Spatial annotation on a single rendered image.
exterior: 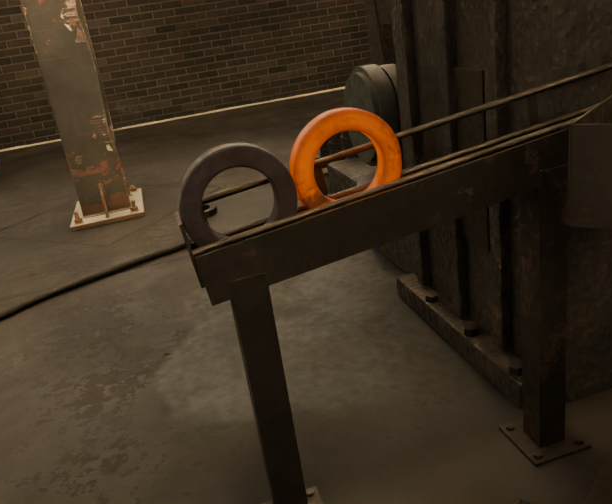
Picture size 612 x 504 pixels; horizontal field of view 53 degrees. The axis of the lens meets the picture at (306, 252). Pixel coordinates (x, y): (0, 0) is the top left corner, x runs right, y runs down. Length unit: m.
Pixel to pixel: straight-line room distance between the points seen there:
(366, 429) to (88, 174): 2.43
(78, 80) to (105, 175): 0.50
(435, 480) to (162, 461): 0.61
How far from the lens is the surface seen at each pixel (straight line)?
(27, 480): 1.62
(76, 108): 3.44
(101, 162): 3.47
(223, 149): 0.92
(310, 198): 0.97
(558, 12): 1.22
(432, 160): 1.09
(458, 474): 1.33
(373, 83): 2.27
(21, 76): 7.06
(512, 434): 1.42
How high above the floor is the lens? 0.90
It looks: 21 degrees down
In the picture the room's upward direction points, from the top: 9 degrees counter-clockwise
